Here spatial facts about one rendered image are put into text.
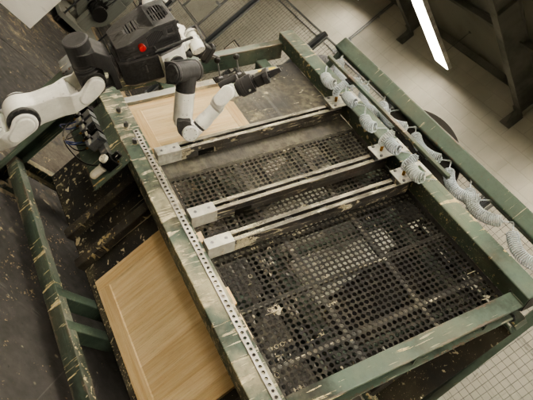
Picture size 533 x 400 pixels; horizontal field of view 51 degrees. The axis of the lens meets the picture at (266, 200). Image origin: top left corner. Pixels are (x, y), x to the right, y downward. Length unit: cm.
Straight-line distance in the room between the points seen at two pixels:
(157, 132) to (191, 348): 114
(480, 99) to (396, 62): 164
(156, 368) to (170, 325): 20
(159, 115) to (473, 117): 597
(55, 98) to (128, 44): 41
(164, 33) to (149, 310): 126
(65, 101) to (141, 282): 91
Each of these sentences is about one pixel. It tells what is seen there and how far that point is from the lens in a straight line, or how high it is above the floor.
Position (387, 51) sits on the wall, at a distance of 973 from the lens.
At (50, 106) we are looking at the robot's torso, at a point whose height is 74.
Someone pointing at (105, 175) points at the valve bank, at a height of 66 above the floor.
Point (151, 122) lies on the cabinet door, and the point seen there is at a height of 96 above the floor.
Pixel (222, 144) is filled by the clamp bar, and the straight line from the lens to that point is 291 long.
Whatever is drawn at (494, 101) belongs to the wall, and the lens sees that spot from 852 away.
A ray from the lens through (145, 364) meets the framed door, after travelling 267.
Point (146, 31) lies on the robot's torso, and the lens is 258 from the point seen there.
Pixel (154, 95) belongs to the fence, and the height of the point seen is 104.
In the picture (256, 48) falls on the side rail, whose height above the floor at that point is 165.
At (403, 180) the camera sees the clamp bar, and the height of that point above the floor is 178.
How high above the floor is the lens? 152
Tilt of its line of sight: 7 degrees down
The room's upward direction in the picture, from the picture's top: 51 degrees clockwise
